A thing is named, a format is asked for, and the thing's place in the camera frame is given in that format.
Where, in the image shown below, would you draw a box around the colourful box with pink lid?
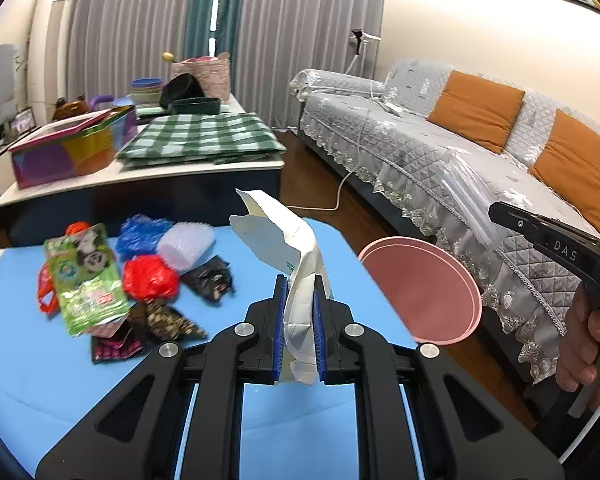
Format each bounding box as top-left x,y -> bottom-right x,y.
9,106 -> 138,190

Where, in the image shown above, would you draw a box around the grey quilted sofa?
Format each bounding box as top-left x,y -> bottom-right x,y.
288,58 -> 600,386

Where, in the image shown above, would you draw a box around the crumpled red plastic bag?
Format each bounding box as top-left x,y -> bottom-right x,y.
122,254 -> 181,303

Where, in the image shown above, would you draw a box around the brown round pot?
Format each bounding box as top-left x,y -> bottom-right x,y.
52,97 -> 91,121

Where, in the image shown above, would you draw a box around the white-topped coffee table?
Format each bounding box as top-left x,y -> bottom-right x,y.
0,92 -> 287,248

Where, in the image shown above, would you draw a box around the red plastic bag with handles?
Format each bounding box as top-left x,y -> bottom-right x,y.
37,221 -> 91,315

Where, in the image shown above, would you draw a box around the teal curtain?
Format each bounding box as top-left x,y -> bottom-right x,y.
184,0 -> 248,61

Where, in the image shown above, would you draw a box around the black snack wrapper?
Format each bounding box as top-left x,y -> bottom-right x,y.
180,255 -> 236,306

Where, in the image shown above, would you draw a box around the green checked cloth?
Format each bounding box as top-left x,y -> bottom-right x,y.
116,112 -> 287,167

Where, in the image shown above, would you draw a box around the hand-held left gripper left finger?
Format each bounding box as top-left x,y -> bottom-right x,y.
35,275 -> 288,480

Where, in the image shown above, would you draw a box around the stack of coloured plastic bowls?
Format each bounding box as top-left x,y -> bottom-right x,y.
129,77 -> 163,106

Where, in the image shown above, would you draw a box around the pink and black wrapper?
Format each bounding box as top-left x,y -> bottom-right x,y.
91,320 -> 146,365

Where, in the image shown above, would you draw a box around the white power cable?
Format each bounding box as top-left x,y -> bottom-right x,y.
286,72 -> 401,212

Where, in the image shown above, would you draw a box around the clear bubble wrap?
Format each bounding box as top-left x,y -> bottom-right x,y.
157,222 -> 216,273

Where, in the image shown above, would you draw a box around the green snack packet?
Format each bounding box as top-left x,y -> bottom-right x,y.
43,223 -> 129,338

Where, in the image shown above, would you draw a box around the pink round bin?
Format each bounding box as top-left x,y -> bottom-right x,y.
357,236 -> 483,346

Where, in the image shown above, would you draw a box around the pink basket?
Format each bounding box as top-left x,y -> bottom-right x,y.
171,52 -> 231,103

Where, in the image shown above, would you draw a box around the black hat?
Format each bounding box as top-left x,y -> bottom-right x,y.
159,73 -> 206,108

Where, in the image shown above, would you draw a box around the clear plastic bags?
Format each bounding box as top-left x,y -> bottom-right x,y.
437,152 -> 501,248

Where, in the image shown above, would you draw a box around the small picture frame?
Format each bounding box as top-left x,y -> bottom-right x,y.
11,109 -> 37,138

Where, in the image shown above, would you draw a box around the person's right hand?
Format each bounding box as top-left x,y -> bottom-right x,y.
555,285 -> 600,401

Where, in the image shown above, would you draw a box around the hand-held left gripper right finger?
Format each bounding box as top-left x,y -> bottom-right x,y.
311,276 -> 566,480

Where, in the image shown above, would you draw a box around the blue table mat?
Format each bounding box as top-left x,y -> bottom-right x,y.
0,217 -> 421,480

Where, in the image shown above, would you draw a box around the orange cushion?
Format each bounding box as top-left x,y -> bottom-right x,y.
426,70 -> 526,155
528,108 -> 600,241

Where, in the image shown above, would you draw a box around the dark green round container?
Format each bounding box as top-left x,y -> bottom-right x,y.
169,97 -> 222,116

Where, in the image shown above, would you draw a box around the blue plastic bag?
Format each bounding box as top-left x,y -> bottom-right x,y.
116,214 -> 173,262

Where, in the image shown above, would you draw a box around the grey curtain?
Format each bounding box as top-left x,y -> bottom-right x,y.
67,0 -> 201,106
230,0 -> 388,128

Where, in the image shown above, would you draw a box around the white paper bag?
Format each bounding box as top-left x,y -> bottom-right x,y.
229,188 -> 333,387

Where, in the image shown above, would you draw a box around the white standing air conditioner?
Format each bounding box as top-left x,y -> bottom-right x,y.
27,0 -> 83,126

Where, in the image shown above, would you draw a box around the brown patterned wrapper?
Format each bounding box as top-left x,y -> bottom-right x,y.
145,300 -> 208,343

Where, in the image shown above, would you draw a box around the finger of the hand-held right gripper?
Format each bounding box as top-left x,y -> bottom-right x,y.
488,201 -> 600,288

